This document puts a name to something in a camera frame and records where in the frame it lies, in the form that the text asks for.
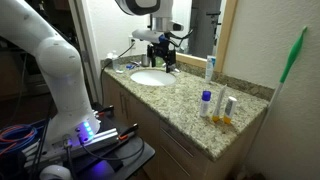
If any black power cable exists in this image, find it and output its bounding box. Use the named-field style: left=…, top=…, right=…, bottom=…
left=99, top=39, right=137, bottom=106

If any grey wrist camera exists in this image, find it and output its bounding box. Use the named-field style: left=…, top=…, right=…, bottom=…
left=131, top=28, right=168, bottom=45

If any chrome faucet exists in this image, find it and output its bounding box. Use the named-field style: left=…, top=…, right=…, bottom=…
left=162, top=65, right=182, bottom=75

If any wide white tube yellow cap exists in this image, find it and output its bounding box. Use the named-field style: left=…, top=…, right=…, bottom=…
left=222, top=96, right=238, bottom=126

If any slim white tube yellow cap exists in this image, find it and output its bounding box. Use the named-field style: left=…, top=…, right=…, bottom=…
left=211, top=83, right=228, bottom=123

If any black robot cart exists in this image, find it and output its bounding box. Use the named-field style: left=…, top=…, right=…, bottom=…
left=63, top=102, right=156, bottom=180

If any white bottle blue cap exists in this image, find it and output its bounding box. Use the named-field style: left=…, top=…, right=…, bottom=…
left=198, top=90, right=213, bottom=118

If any green handled broom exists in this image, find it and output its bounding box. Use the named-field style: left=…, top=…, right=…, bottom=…
left=233, top=25, right=309, bottom=180

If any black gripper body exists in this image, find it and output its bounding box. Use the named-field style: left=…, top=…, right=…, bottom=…
left=147, top=42, right=177, bottom=64

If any grey metal cup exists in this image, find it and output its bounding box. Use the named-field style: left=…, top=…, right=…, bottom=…
left=141, top=53, right=151, bottom=68

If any orange handled clamp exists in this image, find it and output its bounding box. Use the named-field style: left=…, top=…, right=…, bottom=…
left=93, top=104, right=115, bottom=118
left=117, top=122, right=140, bottom=141

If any white blue CeraVe tube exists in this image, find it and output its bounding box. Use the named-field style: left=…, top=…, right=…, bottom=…
left=204, top=54, right=217, bottom=84

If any beige vanity cabinet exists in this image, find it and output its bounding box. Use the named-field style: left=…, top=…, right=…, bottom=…
left=101, top=71, right=268, bottom=180

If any white door frame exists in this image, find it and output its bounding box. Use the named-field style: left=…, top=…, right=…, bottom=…
left=67, top=0, right=103, bottom=105

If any white oval sink basin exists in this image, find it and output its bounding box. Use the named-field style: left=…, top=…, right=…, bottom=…
left=129, top=68, right=177, bottom=87

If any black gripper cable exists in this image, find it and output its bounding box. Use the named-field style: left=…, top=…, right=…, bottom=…
left=165, top=27, right=195, bottom=52

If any white wall outlet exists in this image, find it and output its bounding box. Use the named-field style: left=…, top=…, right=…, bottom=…
left=127, top=35, right=137, bottom=50

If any white round dome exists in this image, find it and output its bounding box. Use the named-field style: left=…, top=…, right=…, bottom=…
left=39, top=163, right=73, bottom=180

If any blue orange cable bundle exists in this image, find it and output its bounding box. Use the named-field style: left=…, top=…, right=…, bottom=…
left=0, top=123, right=38, bottom=152

